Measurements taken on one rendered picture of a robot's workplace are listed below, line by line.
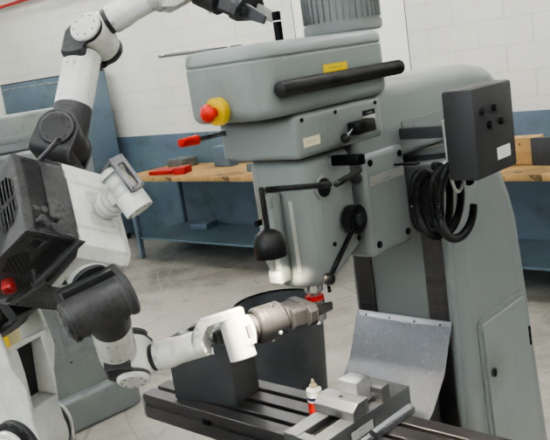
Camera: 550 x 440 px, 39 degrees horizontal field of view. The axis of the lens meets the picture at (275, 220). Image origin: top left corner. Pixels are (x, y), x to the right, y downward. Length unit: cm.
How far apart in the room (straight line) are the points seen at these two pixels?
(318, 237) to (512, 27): 453
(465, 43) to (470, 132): 454
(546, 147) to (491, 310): 336
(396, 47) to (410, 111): 461
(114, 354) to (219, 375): 50
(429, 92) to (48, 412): 129
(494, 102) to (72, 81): 99
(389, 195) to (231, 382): 69
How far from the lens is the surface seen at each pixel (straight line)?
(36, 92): 950
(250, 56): 163
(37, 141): 183
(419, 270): 220
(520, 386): 250
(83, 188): 177
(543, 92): 612
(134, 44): 901
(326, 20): 196
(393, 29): 668
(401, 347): 227
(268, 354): 390
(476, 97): 183
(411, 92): 209
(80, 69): 194
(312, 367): 398
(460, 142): 184
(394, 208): 199
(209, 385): 225
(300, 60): 170
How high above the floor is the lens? 186
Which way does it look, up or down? 12 degrees down
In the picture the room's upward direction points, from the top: 8 degrees counter-clockwise
